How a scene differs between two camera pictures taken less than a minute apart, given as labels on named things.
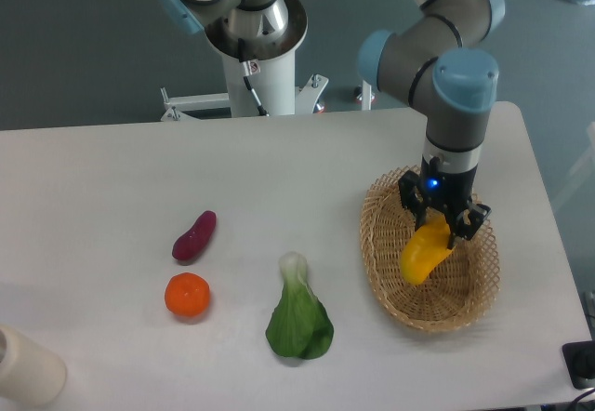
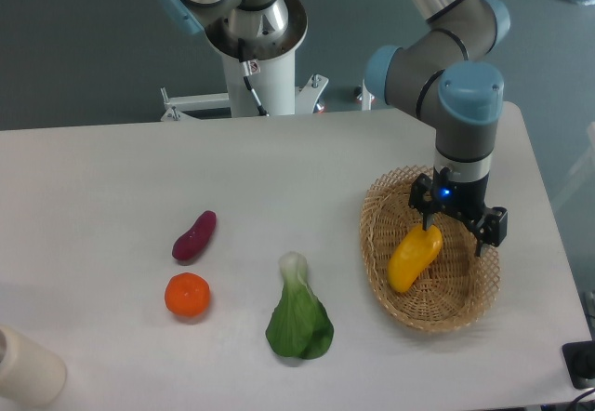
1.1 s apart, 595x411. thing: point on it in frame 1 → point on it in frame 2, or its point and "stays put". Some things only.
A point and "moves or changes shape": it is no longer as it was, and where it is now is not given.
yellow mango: (426, 247) moves or changes shape
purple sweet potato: (190, 246) stays put
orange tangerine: (187, 294) stays put
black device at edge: (580, 361) stays put
